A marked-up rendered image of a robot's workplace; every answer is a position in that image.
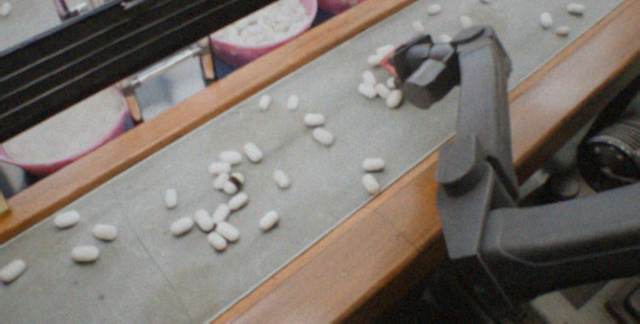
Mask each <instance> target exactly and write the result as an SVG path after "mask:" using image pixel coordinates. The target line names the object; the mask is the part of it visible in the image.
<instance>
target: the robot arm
mask: <svg viewBox="0 0 640 324"><path fill-rule="evenodd" d="M379 62H380V64H381V67H384V69H385V70H387V71H389V72H390V73H392V74H393V75H394V76H395V79H393V84H394V87H395V89H402V90H403V93H404V95H405V98H406V99H407V100H408V101H409V102H410V103H412V104H413V105H414V106H416V107H418V108H421V110H428V108H430V107H431V106H432V105H433V104H434V103H436V102H438V101H440V100H442V99H443V98H445V97H446V96H447V95H448V94H449V92H450V91H451V90H452V89H453V88H454V87H455V86H457V87H459V86H460V91H459V101H458V112H457V123H456V133H455V140H453V141H451V142H449V143H447V144H446V145H444V146H441V147H440V148H439V149H438V156H437V163H436V171H435V179H436V181H437V183H438V186H437V188H436V192H435V194H436V199H437V201H436V202H435V204H436V207H437V212H438V216H439V219H440V223H441V227H442V231H443V234H444V238H445V242H446V246H447V250H448V253H449V257H450V259H451V260H452V261H453V264H454V265H456V266H458V267H459V269H460V270H461V272H462V273H463V274H464V276H465V277H466V279H467V280H468V281H469V283H470V284H471V285H475V286H476V287H475V292H476V293H477V295H478V296H479V298H480V299H481V300H482V302H483V303H484V305H485V306H486V307H487V309H488V312H489V314H490V315H491V316H492V318H493V319H496V320H497V319H507V318H517V317H518V315H519V308H520V303H523V302H531V301H534V300H535V299H537V298H538V297H541V295H544V294H548V293H552V292H555V291H560V290H564V289H569V288H574V286H579V285H585V284H593V283H600V282H607V281H609V280H615V279H623V278H630V277H638V276H640V183H639V184H634V185H630V186H626V187H621V188H617V189H613V190H608V191H604V192H600V193H596V194H591V195H589V196H587V197H583V198H578V199H574V200H570V201H565V202H560V203H555V204H547V205H540V206H539V207H532V208H520V206H519V204H518V202H517V200H518V199H519V197H520V194H519V184H518V180H517V177H516V174H515V171H514V164H513V154H512V138H511V122H510V107H509V105H508V91H507V79H508V78H509V75H510V73H511V72H512V61H511V60H510V58H509V56H508V54H507V52H506V50H505V48H504V46H503V44H502V43H501V41H500V39H498V37H497V36H496V33H495V31H494V29H493V28H492V26H491V25H489V24H488V25H479V26H474V27H471V28H467V29H463V30H461V31H460V32H459V33H458V34H457V35H456V36H455V37H454V38H452V39H451V40H450V41H449V42H441V43H434V41H432V38H431V35H430V34H425V35H418V36H415V37H413V38H412V39H410V40H408V41H405V42H404V43H402V44H401V45H398V46H396V47H395V48H393V49H392V50H390V51H389V53H388V54H387V55H386V56H385V57H384V58H382V59H381V60H380V61H379Z"/></svg>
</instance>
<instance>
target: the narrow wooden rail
mask: <svg viewBox="0 0 640 324"><path fill-rule="evenodd" d="M417 1H418V0H365V1H363V2H361V4H359V5H358V6H355V7H353V8H351V9H349V10H347V11H346V12H344V13H341V14H339V15H337V16H335V17H334V18H332V19H330V20H328V21H325V22H324V24H322V25H320V26H318V27H316V28H314V29H312V30H310V31H308V32H306V33H304V34H302V35H301V36H298V37H296V38H294V40H293V41H291V42H289V43H287V44H284V45H283V46H281V47H279V48H277V49H275V50H273V51H270V52H268V53H267V55H265V56H263V57H261V58H259V59H257V60H255V61H253V62H251V63H249V64H247V65H246V66H244V67H242V68H241V69H239V70H237V71H236V72H234V73H232V74H230V75H228V76H226V77H224V78H223V79H221V80H219V82H217V83H215V84H212V85H210V86H208V87H206V88H204V89H203V90H201V91H199V92H196V93H194V95H192V96H191V97H189V98H187V99H185V100H183V101H180V102H179V103H177V104H175V105H173V106H171V108H170V109H168V110H166V111H164V112H161V113H159V114H158V115H156V116H154V117H152V118H150V119H148V120H147V122H145V123H143V124H140V125H138V126H137V127H135V128H133V129H131V130H129V131H127V132H126V133H124V134H122V135H120V137H118V138H115V139H114V140H112V141H110V142H108V143H106V144H105V145H103V146H101V147H99V148H97V149H95V150H94V151H92V152H90V154H88V155H86V156H84V157H83V158H81V159H79V160H77V161H75V162H74V163H71V164H69V165H67V166H65V167H63V168H62V169H60V170H58V171H56V172H54V174H52V175H51V176H49V177H47V178H45V179H43V180H42V181H40V182H38V183H36V184H34V185H32V186H31V187H29V188H27V189H25V190H23V191H21V193H19V194H17V195H15V196H13V197H12V198H10V199H8V200H7V202H8V205H9V206H10V208H11V210H12V212H11V213H10V214H8V215H6V216H4V217H3V218H1V219H0V246H1V245H2V244H4V243H6V242H8V241H9V240H11V239H13V238H15V237H16V236H18V235H20V234H21V233H23V232H25V231H27V230H28V229H30V228H32V227H33V226H35V225H37V224H39V223H40V222H42V221H44V220H45V219H47V218H49V217H51V216H52V214H54V213H56V212H57V211H59V210H61V209H63V208H64V207H66V206H68V205H70V204H71V203H73V202H75V201H76V200H78V199H80V198H82V197H83V196H85V195H87V194H88V193H90V192H92V191H94V190H95V189H97V187H98V188H99V186H100V185H102V184H104V183H106V182H107V181H109V180H111V179H112V178H115V177H117V176H119V175H120V174H122V173H124V172H125V171H127V170H129V169H131V167H132V166H134V165H136V164H138V163H139V162H141V161H144V160H145V159H147V158H149V157H151V156H152V155H154V154H156V153H157V151H159V150H161V149H163V148H165V147H167V146H169V145H170V144H172V143H174V142H176V141H177V140H179V139H181V138H182V136H185V135H187V134H189V133H190V132H192V131H194V130H196V129H197V128H199V127H202V126H203V125H205V124H207V122H209V121H210V120H212V119H214V118H215V117H218V116H220V115H222V114H223V113H225V112H227V111H228V109H230V108H233V107H235V106H236V105H238V104H240V103H241V102H243V101H246V100H248V99H249V98H251V96H253V95H254V94H256V93H258V92H261V91H262V90H264V89H266V88H268V87H269V86H271V85H274V83H275V82H277V81H279V80H281V79H282V78H284V77H287V76H288V75H290V74H292V73H294V72H295V71H297V69H299V68H301V67H303V66H305V65H307V64H308V63H310V62H312V61H314V60H316V59H318V58H320V57H321V56H323V54H325V53H326V52H329V51H331V50H333V49H334V48H336V47H338V46H340V45H342V44H344V43H346V42H347V41H349V40H351V38H353V37H354V36H357V35H359V34H360V33H362V32H364V31H366V30H367V29H369V28H372V27H373V26H375V25H377V24H379V23H380V22H382V21H384V20H385V18H388V17H390V16H392V15H393V14H395V13H397V12H399V11H400V10H402V9H405V8H406V7H408V6H410V5H412V4H413V3H415V2H417Z"/></svg>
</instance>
